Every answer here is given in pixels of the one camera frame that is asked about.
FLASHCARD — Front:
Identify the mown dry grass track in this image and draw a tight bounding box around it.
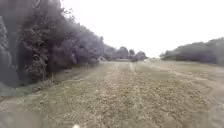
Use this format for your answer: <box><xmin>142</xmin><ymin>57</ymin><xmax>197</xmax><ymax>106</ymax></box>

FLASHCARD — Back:
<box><xmin>0</xmin><ymin>59</ymin><xmax>224</xmax><ymax>128</ymax></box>

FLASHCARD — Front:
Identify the row of dark trees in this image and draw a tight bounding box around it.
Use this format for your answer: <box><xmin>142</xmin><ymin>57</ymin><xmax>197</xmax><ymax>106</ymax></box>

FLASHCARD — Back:
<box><xmin>0</xmin><ymin>0</ymin><xmax>148</xmax><ymax>88</ymax></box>

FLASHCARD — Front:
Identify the low tree line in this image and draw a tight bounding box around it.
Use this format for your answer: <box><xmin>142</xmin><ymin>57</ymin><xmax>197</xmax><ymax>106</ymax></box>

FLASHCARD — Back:
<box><xmin>159</xmin><ymin>37</ymin><xmax>224</xmax><ymax>66</ymax></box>

